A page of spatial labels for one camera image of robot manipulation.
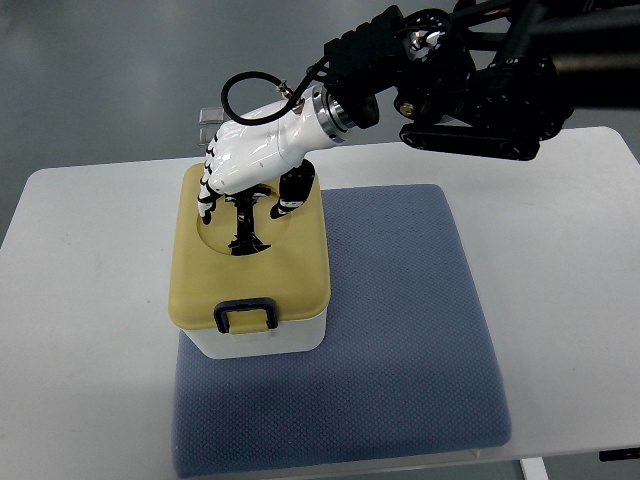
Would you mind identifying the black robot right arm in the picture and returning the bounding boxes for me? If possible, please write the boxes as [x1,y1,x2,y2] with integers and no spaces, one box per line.
[309,1,639,161]

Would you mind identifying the white storage box base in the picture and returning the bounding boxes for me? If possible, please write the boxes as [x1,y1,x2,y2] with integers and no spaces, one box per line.
[183,309,327,359]

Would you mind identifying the blue grey fabric cushion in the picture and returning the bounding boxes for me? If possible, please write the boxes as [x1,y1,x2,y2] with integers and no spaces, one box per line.
[173,184,511,477]

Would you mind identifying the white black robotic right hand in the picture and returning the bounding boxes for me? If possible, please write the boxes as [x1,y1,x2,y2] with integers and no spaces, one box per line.
[198,86,355,224]

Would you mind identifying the black bracket at table edge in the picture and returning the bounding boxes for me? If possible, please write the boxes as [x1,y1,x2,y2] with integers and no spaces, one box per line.
[598,447,640,462]

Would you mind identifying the black cable on hand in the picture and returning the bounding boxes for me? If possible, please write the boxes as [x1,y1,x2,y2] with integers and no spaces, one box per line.
[221,55,334,126]

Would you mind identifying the yellow storage box lid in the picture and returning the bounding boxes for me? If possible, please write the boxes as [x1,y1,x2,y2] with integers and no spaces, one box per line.
[168,164,331,330]

